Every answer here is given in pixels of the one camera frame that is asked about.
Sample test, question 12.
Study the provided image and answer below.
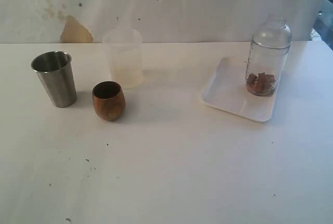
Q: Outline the white rectangular tray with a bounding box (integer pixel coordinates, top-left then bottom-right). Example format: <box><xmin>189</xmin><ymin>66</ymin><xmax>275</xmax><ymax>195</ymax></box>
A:
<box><xmin>200</xmin><ymin>58</ymin><xmax>277</xmax><ymax>123</ymax></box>

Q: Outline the translucent plastic container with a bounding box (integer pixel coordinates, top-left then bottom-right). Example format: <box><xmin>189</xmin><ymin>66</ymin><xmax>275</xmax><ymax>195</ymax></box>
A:
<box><xmin>102</xmin><ymin>28</ymin><xmax>144</xmax><ymax>89</ymax></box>

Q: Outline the stainless steel cup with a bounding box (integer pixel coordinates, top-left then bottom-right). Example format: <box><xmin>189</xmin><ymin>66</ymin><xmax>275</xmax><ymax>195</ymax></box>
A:
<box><xmin>31</xmin><ymin>51</ymin><xmax>77</xmax><ymax>108</ymax></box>

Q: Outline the clear dome shaker lid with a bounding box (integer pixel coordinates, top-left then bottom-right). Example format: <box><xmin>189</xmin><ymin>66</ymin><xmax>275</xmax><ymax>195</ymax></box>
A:
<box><xmin>252</xmin><ymin>14</ymin><xmax>292</xmax><ymax>49</ymax></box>

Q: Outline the clear plastic shaker cup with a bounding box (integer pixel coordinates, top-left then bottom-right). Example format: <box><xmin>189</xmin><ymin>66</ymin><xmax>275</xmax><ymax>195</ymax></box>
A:
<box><xmin>245</xmin><ymin>42</ymin><xmax>290</xmax><ymax>96</ymax></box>

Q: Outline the small wooden block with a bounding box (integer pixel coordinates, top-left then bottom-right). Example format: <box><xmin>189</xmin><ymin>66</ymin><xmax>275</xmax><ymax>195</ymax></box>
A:
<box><xmin>257</xmin><ymin>72</ymin><xmax>268</xmax><ymax>84</ymax></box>

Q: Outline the brown wooden cup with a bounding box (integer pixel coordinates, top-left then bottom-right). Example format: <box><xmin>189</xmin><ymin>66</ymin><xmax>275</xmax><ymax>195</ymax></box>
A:
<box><xmin>92</xmin><ymin>81</ymin><xmax>126</xmax><ymax>121</ymax></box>

